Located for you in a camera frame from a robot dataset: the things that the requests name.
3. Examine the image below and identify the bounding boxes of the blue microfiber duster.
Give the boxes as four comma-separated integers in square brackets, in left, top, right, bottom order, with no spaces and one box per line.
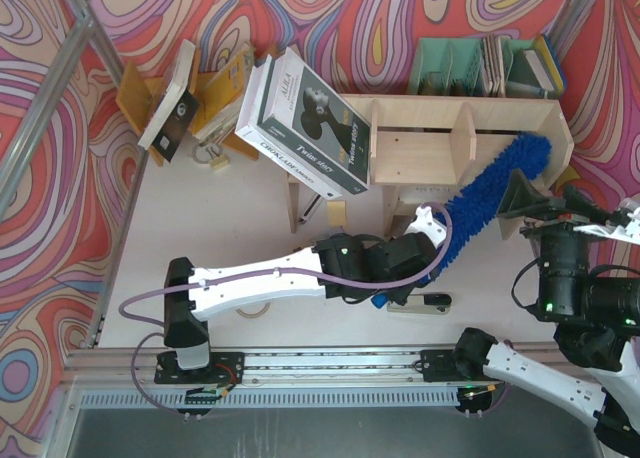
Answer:
[372,131,554,310]

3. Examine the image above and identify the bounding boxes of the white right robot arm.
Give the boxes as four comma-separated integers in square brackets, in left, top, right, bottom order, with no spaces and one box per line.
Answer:
[452,170,639,457]

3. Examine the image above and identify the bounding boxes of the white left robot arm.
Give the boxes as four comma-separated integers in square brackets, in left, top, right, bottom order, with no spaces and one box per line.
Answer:
[162,203,453,372]

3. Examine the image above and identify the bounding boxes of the light wooden bookshelf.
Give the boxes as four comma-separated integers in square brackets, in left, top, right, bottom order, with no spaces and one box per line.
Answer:
[345,94,574,233]

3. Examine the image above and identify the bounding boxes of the grey black stapler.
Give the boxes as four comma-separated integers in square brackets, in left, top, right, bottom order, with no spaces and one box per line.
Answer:
[386,293,452,316]

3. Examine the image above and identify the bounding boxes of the yellow sticky note pad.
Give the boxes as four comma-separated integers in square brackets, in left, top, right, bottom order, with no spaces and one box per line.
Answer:
[327,200,347,228]

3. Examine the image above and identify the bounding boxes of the black white pen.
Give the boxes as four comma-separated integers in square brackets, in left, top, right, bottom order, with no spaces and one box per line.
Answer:
[298,194,324,225]

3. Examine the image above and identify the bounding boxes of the small wooden stand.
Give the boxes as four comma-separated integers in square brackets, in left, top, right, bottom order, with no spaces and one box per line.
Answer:
[285,174,300,234]

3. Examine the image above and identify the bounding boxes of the blue cover book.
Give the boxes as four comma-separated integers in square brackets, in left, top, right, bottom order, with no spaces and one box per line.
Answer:
[523,34,567,99]

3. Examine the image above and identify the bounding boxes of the teal file organizer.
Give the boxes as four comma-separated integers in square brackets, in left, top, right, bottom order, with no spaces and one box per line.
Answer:
[407,35,554,99]

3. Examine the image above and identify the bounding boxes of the large Twins story book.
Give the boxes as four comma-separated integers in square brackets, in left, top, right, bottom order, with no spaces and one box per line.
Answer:
[257,47,371,195]

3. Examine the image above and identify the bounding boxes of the white Ciokladfabriken book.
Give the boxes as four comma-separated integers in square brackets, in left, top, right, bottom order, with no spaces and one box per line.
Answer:
[235,55,344,200]

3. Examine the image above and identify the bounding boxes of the yellow paperback book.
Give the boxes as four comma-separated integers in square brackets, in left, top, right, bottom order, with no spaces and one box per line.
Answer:
[192,44,254,143]

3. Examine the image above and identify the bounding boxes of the black cover white book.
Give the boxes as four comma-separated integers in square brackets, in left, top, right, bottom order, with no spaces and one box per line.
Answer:
[138,39,199,162]

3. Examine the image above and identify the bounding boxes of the yellow wooden book holder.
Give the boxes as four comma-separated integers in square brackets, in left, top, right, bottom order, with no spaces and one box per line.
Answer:
[116,48,258,161]

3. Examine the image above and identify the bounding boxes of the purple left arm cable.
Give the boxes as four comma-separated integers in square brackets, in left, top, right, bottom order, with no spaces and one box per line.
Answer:
[118,203,454,324]

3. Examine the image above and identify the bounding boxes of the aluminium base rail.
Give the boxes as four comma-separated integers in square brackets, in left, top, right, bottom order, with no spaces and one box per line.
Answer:
[64,345,609,394]

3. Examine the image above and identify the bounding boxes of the tape roll ring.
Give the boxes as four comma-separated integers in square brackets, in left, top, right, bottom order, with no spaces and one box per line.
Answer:
[235,302,272,320]

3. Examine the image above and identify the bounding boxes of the brass padlock with ring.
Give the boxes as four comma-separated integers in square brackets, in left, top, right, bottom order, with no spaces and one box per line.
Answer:
[192,144,229,172]

